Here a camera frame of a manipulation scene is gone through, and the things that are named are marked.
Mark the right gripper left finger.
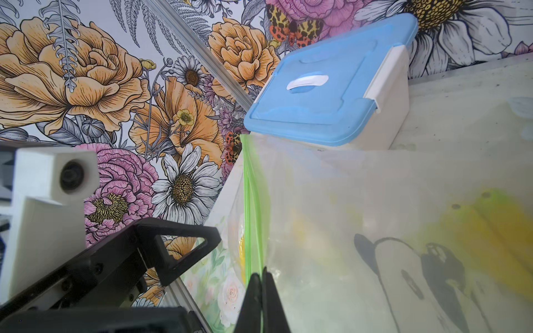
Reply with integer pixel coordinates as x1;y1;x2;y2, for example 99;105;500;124
234;273;262;333

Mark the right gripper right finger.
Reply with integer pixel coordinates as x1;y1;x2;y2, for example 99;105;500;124
262;267;291;333

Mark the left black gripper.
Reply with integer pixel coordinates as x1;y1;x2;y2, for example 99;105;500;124
1;218;222;332

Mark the panda print zip-top bag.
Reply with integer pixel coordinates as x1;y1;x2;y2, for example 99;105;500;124
226;97;533;333

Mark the yellow banana bunch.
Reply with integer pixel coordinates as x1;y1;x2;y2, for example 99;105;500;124
407;188;532;301

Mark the blue lid storage box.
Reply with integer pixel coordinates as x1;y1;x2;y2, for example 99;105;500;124
244;13;419;151

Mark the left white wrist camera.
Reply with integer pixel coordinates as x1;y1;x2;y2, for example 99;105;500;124
1;142;99;304

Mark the left aluminium corner post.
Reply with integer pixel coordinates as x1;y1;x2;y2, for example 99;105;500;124
144;0;253;112

